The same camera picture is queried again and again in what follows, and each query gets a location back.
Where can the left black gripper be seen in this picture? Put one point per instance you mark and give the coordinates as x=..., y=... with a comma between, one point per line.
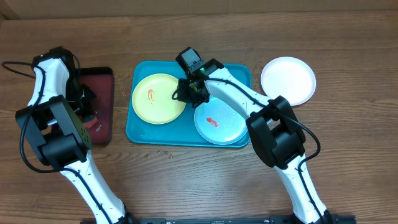
x=83, y=104

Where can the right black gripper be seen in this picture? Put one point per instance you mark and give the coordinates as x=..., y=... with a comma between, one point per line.
x=186, y=98

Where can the green and orange sponge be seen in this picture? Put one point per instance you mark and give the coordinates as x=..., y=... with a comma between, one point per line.
x=88, y=121

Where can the light blue plate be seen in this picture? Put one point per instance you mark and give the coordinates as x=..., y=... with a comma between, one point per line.
x=220, y=125

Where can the yellow-green plate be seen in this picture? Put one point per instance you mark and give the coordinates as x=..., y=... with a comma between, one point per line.
x=152, y=99

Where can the white plate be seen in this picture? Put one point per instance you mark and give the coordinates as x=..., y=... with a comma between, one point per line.
x=289, y=77

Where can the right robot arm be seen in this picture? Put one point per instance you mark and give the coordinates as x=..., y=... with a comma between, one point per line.
x=277, y=137

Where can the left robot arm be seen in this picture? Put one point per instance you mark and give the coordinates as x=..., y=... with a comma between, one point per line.
x=70, y=110

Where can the black red-lined water tray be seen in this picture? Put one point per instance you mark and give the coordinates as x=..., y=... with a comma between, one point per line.
x=101, y=81

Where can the teal plastic serving tray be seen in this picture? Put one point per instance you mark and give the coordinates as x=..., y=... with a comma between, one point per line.
x=179, y=132

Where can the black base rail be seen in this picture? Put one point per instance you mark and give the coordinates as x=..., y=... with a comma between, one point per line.
x=276, y=219

